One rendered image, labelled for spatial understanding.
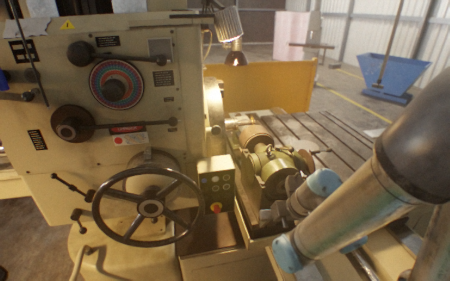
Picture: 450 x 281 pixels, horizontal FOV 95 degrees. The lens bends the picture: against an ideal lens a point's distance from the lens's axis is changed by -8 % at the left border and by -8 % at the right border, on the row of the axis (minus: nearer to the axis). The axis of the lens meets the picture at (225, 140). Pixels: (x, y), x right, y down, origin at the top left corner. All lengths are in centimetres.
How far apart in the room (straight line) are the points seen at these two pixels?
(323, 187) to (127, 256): 133
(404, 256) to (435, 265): 125
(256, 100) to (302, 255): 327
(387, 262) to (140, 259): 144
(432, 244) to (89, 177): 105
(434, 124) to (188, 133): 79
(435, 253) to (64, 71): 100
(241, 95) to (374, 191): 330
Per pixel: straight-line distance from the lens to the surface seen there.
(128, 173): 72
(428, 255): 49
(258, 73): 353
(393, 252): 171
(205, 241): 158
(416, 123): 27
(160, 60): 76
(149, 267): 161
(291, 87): 382
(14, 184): 163
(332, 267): 149
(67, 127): 88
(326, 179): 59
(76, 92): 90
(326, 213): 39
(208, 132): 96
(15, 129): 105
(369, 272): 156
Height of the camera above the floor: 190
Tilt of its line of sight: 30 degrees down
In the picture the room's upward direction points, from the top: straight up
